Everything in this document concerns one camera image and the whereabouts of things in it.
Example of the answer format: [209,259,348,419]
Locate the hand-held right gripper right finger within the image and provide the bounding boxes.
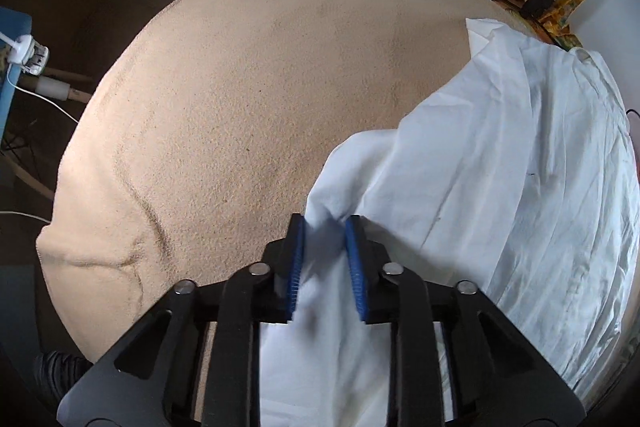
[345,215,586,427]

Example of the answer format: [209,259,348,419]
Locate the beige fleece blanket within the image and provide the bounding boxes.
[36,0,526,427]

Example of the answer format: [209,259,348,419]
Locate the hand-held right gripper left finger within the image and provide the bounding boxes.
[56,213,306,427]

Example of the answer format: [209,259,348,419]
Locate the black ribbed hose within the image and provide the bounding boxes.
[32,349,93,413]

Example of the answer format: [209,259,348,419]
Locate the white plug adapter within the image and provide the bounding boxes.
[7,34,51,75]

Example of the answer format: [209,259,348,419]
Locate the blue table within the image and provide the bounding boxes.
[0,6,33,142]

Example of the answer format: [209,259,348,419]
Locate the wooden chair leg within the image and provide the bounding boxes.
[47,67,94,104]

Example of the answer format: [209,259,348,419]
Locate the white cable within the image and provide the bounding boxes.
[0,32,81,124]

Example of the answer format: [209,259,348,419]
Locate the white shirt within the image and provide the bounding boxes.
[259,18,640,427]

